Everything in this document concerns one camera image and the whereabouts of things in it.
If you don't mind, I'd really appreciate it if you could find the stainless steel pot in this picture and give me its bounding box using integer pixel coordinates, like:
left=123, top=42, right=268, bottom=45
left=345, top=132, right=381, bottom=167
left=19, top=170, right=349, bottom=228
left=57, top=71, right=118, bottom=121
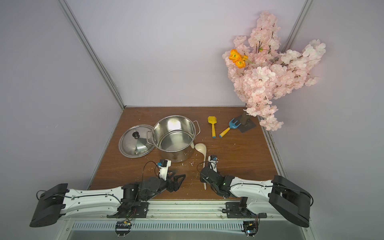
left=146, top=115, right=201, bottom=163

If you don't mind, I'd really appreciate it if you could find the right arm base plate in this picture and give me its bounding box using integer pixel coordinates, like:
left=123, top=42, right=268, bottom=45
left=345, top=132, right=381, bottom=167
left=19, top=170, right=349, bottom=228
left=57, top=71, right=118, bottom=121
left=222, top=202, right=268, bottom=219

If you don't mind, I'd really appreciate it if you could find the yellow toy shovel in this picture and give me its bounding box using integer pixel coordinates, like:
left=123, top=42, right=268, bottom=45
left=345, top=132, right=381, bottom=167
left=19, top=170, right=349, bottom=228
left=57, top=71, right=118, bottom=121
left=208, top=116, right=217, bottom=138

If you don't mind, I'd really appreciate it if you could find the circuit board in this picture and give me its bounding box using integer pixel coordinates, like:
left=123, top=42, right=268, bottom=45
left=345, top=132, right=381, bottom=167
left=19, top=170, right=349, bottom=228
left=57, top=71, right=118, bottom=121
left=115, top=220, right=133, bottom=238
left=242, top=221, right=259, bottom=238

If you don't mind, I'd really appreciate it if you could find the glass pot lid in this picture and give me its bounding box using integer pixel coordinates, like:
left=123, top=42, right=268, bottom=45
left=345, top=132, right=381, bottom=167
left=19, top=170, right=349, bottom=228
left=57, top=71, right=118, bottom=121
left=119, top=125, right=155, bottom=159

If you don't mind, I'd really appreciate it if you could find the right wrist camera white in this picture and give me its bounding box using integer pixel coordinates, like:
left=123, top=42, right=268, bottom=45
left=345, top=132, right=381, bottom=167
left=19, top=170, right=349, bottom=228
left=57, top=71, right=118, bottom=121
left=208, top=155, right=219, bottom=172

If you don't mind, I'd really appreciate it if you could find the right circuit board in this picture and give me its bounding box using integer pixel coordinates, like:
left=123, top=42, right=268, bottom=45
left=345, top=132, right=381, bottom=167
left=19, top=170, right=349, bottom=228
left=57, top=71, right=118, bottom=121
left=242, top=221, right=259, bottom=238

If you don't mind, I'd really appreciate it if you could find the orange artificial flower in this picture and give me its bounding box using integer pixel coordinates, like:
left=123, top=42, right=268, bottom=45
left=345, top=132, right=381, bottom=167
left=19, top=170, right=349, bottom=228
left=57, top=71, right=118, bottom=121
left=229, top=49, right=248, bottom=69

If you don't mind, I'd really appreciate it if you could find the left circuit board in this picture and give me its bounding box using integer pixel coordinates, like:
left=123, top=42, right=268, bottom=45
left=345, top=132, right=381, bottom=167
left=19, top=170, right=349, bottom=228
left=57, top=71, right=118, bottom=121
left=115, top=220, right=133, bottom=238

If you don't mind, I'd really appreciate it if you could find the pink artificial blossom tree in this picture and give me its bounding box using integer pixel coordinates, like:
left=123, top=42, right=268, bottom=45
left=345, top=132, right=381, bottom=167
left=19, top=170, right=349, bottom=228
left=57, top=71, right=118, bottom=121
left=223, top=11, right=326, bottom=131

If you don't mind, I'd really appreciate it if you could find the aluminium mounting rail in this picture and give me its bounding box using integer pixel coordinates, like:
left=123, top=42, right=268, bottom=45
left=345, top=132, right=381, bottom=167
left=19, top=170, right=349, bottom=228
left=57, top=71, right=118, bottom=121
left=62, top=200, right=287, bottom=221

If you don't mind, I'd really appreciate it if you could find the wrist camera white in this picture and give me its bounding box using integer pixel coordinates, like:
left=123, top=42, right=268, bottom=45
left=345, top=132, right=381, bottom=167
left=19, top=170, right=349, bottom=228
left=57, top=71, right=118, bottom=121
left=208, top=155, right=219, bottom=172
left=157, top=159, right=172, bottom=181

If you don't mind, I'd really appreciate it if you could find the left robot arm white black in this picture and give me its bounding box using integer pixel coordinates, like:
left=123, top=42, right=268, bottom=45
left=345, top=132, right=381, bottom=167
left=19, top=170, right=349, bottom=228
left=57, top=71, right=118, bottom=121
left=29, top=171, right=186, bottom=228

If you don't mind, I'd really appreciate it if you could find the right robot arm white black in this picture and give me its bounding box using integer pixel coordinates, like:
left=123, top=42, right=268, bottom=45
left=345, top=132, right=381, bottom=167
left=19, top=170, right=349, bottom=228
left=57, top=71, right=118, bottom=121
left=200, top=166, right=313, bottom=228

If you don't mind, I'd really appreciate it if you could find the dark tree base plate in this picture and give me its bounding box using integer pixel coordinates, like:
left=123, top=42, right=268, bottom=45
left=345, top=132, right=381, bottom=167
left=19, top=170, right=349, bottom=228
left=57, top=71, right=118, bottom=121
left=235, top=115, right=257, bottom=133

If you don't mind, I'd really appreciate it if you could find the cream plastic ladle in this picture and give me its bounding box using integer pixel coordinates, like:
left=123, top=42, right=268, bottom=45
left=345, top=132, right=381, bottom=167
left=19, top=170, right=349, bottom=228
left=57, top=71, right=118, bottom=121
left=195, top=143, right=207, bottom=171

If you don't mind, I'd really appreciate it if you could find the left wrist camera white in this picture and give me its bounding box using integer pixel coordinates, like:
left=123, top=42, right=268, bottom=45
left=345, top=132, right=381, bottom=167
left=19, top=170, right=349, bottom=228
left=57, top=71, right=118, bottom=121
left=157, top=159, right=172, bottom=181

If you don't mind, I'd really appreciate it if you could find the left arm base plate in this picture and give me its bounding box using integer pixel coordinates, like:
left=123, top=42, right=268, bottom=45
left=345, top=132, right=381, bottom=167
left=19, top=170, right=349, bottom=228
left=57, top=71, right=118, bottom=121
left=107, top=202, right=149, bottom=219

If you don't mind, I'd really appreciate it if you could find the blue yellow toy rake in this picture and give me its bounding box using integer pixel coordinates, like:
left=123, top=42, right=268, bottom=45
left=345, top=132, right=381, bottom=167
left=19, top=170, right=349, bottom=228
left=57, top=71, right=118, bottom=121
left=219, top=119, right=241, bottom=138

